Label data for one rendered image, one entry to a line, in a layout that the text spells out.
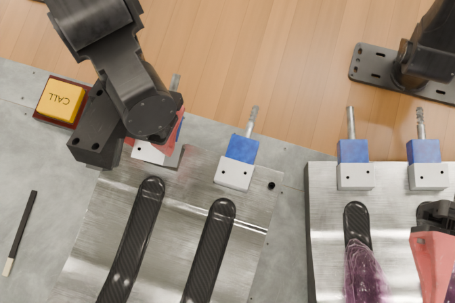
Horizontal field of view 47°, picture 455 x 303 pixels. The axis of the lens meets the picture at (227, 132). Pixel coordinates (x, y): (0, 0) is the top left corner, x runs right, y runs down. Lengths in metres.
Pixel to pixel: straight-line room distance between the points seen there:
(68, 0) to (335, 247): 0.50
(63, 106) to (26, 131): 0.09
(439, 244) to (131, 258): 0.47
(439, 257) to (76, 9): 0.39
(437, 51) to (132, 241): 0.51
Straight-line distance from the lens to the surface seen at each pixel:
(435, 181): 0.83
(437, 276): 0.46
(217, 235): 0.77
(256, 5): 0.97
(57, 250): 0.90
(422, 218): 0.49
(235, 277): 0.76
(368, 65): 0.93
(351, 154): 0.82
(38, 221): 0.91
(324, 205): 0.81
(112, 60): 0.55
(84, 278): 0.79
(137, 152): 0.74
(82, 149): 0.59
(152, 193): 0.78
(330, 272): 0.78
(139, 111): 0.53
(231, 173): 0.74
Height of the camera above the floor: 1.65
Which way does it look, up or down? 75 degrees down
